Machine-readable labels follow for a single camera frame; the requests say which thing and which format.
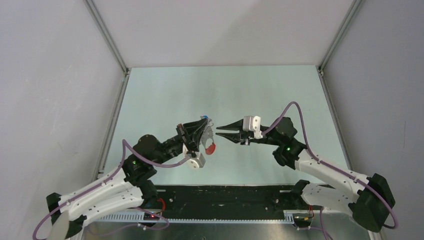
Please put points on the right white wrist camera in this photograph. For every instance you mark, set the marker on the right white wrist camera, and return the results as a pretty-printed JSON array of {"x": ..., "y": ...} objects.
[{"x": 253, "y": 124}]

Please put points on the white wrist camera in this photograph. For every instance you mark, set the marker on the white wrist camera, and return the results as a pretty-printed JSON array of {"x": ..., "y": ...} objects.
[
  {"x": 195, "y": 159},
  {"x": 253, "y": 124}
]

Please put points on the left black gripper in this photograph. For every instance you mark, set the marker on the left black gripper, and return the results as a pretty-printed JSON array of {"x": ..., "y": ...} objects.
[{"x": 195, "y": 129}]

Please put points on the left aluminium frame post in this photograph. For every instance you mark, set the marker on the left aluminium frame post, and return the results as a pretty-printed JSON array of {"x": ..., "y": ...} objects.
[{"x": 104, "y": 31}]

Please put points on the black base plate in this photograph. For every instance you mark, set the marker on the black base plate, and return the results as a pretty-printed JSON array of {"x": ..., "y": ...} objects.
[{"x": 227, "y": 201}]

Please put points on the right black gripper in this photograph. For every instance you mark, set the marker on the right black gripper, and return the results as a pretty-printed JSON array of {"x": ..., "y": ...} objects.
[{"x": 244, "y": 137}]

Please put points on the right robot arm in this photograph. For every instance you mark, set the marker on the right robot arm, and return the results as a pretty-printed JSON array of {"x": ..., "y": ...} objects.
[{"x": 367, "y": 199}]

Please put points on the aluminium frame post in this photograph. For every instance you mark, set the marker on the aluminium frame post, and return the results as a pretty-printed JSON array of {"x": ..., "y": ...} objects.
[
  {"x": 104, "y": 31},
  {"x": 345, "y": 25}
]

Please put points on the grey cable duct rail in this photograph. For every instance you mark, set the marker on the grey cable duct rail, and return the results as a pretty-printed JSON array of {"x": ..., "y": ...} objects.
[{"x": 139, "y": 217}]

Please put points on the red-handled key organizer with rings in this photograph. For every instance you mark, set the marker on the red-handled key organizer with rings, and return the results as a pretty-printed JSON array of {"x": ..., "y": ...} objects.
[{"x": 208, "y": 140}]

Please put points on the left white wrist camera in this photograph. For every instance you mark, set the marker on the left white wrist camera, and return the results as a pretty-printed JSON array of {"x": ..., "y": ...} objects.
[{"x": 195, "y": 159}]

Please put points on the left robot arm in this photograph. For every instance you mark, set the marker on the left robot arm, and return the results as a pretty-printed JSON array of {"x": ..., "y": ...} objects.
[{"x": 128, "y": 185}]

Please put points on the right aluminium frame post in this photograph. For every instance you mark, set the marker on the right aluminium frame post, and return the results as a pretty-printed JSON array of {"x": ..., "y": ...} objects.
[{"x": 345, "y": 25}]

